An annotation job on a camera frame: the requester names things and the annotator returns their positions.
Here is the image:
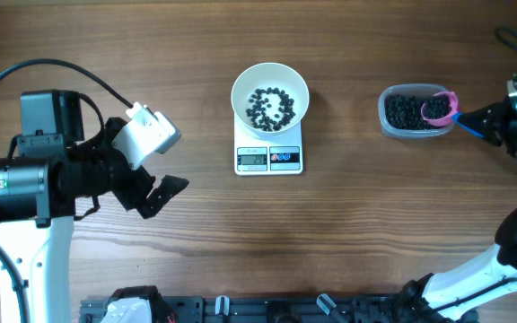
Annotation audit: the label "pink scoop with blue handle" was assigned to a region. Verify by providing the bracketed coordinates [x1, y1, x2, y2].
[420, 91, 483, 138]

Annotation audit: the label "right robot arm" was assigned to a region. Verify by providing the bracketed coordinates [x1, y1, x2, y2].
[390, 98, 517, 322]

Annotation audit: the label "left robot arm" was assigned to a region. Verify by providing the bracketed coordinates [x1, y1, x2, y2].
[0, 90, 188, 322]

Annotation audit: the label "white digital kitchen scale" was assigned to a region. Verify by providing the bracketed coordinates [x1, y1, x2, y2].
[233, 114, 304, 176]

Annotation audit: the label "black beans in bowl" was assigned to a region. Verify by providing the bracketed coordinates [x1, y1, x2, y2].
[244, 87, 296, 132]

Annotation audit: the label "white round bowl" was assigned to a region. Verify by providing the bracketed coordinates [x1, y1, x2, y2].
[231, 63, 310, 137]

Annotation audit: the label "clear plastic food container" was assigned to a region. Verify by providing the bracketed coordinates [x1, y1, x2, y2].
[378, 83, 453, 139]

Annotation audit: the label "pile of black beans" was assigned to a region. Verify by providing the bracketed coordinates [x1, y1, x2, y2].
[384, 94, 451, 130]

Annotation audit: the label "left black camera cable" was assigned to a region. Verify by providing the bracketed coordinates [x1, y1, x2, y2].
[0, 57, 134, 323]

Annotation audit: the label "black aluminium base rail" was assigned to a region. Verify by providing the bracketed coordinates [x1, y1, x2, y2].
[77, 280, 479, 323]

